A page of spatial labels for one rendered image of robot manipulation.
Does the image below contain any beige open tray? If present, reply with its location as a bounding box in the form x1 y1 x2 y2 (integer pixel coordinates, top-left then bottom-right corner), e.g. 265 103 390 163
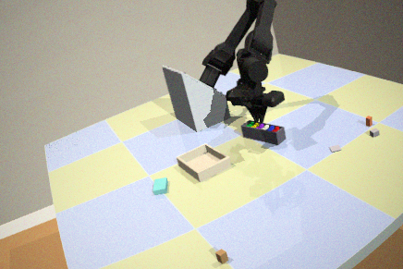
176 143 231 182

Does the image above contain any small orange block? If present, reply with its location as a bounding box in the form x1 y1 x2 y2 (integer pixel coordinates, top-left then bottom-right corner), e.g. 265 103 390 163
365 116 372 127

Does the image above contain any small turquoise block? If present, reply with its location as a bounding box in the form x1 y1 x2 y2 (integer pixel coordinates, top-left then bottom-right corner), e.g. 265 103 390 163
153 177 168 195

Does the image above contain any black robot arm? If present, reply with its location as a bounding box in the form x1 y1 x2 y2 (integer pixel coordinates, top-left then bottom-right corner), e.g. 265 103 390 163
198 0 277 106

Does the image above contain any small brown block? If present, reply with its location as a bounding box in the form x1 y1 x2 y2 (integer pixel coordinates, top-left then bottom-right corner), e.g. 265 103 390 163
215 249 229 264

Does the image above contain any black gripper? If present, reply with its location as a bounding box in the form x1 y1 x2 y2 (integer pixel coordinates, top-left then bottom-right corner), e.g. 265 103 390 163
226 76 285 124

